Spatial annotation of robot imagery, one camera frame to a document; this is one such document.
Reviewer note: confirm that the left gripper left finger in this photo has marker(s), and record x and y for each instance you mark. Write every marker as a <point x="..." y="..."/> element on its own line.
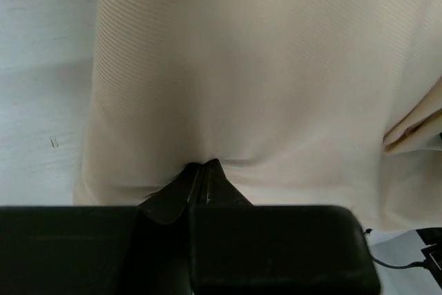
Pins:
<point x="141" y="249"/>

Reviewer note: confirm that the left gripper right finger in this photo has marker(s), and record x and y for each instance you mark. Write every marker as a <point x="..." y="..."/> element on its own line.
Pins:
<point x="240" y="248"/>

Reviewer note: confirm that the beige trousers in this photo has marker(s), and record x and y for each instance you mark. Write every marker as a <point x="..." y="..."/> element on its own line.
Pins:
<point x="302" y="101"/>

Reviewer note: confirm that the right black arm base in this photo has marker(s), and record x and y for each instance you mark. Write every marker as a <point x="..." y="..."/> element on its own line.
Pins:
<point x="432" y="252"/>

